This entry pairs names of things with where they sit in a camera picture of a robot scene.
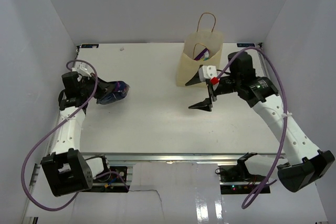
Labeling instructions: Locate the blue label corner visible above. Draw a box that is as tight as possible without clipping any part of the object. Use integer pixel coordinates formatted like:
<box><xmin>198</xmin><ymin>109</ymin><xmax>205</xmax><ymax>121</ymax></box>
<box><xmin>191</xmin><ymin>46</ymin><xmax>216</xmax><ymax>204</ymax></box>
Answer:
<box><xmin>236</xmin><ymin>43</ymin><xmax>256</xmax><ymax>49</ymax></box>
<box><xmin>80</xmin><ymin>44</ymin><xmax>99</xmax><ymax>49</ymax></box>

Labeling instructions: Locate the beige paper bag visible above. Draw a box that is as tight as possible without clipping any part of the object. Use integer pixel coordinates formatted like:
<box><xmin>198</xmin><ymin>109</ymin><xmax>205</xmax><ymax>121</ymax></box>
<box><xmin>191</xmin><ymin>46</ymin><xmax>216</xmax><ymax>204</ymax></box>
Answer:
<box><xmin>175</xmin><ymin>12</ymin><xmax>224</xmax><ymax>87</ymax></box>

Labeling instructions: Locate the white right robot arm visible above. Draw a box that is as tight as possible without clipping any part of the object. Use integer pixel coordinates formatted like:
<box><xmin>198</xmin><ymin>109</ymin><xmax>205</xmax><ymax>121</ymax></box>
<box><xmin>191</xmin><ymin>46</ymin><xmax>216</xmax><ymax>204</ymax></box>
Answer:
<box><xmin>186</xmin><ymin>50</ymin><xmax>335</xmax><ymax>193</ymax></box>

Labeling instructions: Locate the blue label left corner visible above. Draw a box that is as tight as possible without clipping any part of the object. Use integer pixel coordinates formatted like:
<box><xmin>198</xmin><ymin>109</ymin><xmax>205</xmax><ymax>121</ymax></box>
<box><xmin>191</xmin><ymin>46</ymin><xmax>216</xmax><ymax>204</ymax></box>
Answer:
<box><xmin>80</xmin><ymin>44</ymin><xmax>99</xmax><ymax>49</ymax></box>

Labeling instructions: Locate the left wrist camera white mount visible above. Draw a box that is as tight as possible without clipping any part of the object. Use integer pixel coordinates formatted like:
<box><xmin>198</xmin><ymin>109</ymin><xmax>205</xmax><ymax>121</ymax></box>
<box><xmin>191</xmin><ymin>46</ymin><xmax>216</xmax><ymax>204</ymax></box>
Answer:
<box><xmin>71</xmin><ymin>62</ymin><xmax>91</xmax><ymax>77</ymax></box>

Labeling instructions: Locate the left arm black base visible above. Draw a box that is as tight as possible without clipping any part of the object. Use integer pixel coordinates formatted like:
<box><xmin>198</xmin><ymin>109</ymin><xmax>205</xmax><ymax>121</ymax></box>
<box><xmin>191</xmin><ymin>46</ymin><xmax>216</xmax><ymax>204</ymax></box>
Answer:
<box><xmin>90</xmin><ymin>166</ymin><xmax>132</xmax><ymax>193</ymax></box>

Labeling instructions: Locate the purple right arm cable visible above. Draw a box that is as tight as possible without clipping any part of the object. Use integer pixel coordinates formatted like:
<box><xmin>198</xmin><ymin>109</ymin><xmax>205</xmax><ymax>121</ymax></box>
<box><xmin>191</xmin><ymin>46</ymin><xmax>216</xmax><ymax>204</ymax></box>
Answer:
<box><xmin>215</xmin><ymin>47</ymin><xmax>289</xmax><ymax>209</ymax></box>

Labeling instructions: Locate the dark blue Kroks chip bag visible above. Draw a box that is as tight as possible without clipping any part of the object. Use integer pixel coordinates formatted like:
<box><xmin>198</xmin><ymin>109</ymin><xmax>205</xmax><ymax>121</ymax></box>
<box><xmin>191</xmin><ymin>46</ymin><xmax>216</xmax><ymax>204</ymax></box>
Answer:
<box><xmin>96</xmin><ymin>81</ymin><xmax>130</xmax><ymax>105</ymax></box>

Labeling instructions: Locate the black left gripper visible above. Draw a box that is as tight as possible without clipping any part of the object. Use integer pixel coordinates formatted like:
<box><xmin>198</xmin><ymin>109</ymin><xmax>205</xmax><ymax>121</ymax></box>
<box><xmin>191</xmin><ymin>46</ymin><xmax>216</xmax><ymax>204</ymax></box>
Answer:
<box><xmin>79</xmin><ymin>72</ymin><xmax>117</xmax><ymax>100</ymax></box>

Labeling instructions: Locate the green yellow Fox's candy bag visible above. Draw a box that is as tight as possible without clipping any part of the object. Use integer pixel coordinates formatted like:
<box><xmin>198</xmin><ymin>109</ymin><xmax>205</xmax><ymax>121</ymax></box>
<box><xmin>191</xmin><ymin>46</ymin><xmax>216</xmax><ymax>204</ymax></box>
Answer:
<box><xmin>202</xmin><ymin>51</ymin><xmax>209</xmax><ymax>61</ymax></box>

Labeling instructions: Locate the purple snack pouch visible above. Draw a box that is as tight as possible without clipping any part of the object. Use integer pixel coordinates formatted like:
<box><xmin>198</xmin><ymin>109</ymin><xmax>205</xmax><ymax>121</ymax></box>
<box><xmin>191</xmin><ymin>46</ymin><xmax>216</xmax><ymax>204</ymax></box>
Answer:
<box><xmin>194</xmin><ymin>48</ymin><xmax>209</xmax><ymax>61</ymax></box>

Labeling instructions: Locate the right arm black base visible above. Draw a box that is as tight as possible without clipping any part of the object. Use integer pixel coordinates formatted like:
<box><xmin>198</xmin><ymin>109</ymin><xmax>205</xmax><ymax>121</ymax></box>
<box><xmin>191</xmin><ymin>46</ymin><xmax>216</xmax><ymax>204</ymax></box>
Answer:
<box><xmin>215</xmin><ymin>153</ymin><xmax>265</xmax><ymax>195</ymax></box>

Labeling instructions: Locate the blue label right corner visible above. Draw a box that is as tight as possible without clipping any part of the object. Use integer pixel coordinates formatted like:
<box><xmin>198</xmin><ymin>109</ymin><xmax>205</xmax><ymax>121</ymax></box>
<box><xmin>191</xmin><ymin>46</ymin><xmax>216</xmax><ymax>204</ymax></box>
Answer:
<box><xmin>236</xmin><ymin>43</ymin><xmax>256</xmax><ymax>49</ymax></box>

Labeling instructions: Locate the aluminium table front rail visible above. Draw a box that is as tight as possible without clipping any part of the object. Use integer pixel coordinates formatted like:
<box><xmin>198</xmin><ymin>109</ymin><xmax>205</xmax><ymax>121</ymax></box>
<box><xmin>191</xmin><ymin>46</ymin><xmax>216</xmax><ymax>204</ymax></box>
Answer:
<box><xmin>78</xmin><ymin>151</ymin><xmax>287</xmax><ymax>163</ymax></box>

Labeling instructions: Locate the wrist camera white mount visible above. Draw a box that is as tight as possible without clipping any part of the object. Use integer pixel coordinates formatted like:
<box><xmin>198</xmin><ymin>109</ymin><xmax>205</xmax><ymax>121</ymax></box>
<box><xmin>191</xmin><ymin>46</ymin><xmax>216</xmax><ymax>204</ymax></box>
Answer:
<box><xmin>198</xmin><ymin>66</ymin><xmax>219</xmax><ymax>85</ymax></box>
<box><xmin>71</xmin><ymin>62</ymin><xmax>91</xmax><ymax>77</ymax></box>

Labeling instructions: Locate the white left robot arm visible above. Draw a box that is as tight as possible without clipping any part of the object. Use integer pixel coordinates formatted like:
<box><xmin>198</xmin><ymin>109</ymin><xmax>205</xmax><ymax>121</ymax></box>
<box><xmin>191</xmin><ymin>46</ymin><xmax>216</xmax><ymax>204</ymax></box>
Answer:
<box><xmin>41</xmin><ymin>70</ymin><xmax>111</xmax><ymax>197</ymax></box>

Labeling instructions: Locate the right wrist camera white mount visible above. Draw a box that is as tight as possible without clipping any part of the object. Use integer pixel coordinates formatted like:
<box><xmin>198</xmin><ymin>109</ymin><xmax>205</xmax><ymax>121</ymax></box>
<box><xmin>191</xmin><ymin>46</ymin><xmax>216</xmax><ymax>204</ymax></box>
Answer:
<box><xmin>198</xmin><ymin>66</ymin><xmax>219</xmax><ymax>85</ymax></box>

